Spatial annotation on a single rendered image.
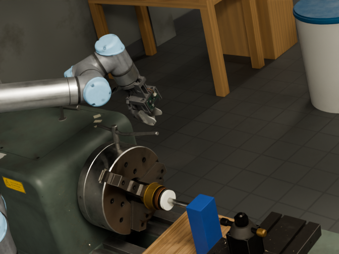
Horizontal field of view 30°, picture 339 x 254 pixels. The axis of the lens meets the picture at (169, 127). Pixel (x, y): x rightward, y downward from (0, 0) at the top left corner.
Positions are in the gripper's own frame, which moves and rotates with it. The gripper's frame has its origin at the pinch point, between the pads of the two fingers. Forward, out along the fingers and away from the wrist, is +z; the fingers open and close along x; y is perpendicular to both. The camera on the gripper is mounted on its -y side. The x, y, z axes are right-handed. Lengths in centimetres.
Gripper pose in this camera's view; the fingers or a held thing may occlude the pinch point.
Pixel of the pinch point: (150, 121)
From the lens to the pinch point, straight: 205.4
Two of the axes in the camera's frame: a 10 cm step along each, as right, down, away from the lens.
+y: 7.7, 1.5, -6.2
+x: 5.0, -7.4, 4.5
